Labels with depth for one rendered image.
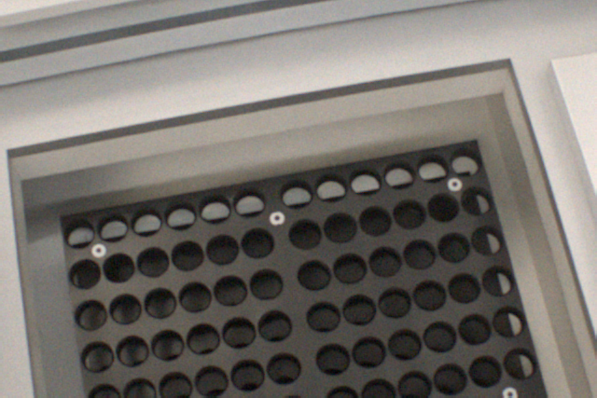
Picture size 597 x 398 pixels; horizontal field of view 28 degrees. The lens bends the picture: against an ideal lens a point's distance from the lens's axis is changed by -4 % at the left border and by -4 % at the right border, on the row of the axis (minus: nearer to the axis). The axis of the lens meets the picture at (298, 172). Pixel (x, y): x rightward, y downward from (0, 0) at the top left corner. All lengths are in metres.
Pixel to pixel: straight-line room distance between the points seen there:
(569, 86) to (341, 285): 0.12
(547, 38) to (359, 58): 0.08
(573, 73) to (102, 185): 0.23
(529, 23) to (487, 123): 0.11
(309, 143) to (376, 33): 0.11
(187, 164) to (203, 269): 0.10
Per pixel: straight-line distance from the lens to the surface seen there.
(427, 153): 0.52
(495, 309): 0.49
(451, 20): 0.50
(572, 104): 0.47
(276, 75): 0.48
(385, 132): 0.59
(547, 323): 0.56
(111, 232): 0.56
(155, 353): 0.48
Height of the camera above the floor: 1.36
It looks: 63 degrees down
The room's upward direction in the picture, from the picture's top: 2 degrees counter-clockwise
